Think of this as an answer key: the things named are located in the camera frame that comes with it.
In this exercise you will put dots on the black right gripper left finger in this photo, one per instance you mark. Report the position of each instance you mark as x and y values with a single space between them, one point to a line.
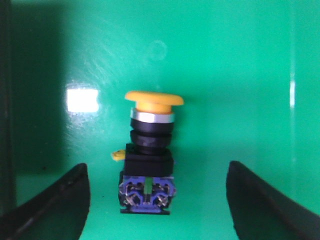
57 213

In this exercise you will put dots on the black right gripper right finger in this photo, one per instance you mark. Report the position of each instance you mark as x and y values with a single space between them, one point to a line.
261 212

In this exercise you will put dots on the yellow mushroom push button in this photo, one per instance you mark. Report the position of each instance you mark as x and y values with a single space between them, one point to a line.
146 182

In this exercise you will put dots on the green conveyor belt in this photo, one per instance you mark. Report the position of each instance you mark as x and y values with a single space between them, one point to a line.
249 73

